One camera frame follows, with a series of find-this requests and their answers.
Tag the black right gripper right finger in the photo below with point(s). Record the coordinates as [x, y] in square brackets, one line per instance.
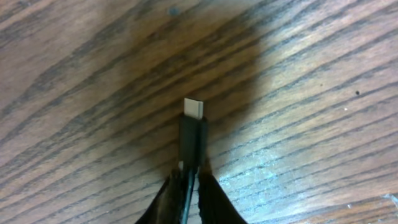
[215, 207]

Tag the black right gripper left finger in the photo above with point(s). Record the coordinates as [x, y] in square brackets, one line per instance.
[167, 206]

